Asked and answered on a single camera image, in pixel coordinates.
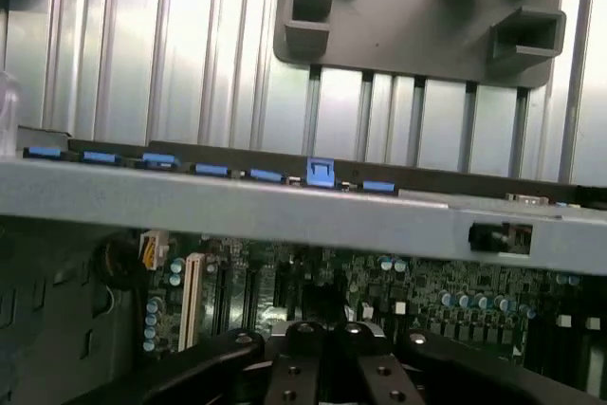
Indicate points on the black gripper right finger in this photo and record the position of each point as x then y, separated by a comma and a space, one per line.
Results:
379, 381

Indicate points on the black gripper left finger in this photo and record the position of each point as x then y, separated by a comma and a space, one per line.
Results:
289, 376

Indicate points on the white expansion slot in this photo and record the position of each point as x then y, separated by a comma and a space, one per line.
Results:
190, 300

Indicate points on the green motherboard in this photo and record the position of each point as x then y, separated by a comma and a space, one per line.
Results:
474, 291

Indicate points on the open grey PC case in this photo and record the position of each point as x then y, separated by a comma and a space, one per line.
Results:
284, 215

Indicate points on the blue slot cover clip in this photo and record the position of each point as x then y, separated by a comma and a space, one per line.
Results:
267, 175
100, 157
42, 152
379, 186
160, 160
212, 169

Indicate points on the blue slot retention latch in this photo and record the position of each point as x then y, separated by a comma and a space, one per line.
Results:
320, 172

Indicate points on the grey plastic parts rack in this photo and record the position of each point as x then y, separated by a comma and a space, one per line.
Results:
417, 21

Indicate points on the black intrusion switch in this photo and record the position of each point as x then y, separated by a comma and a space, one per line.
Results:
488, 236

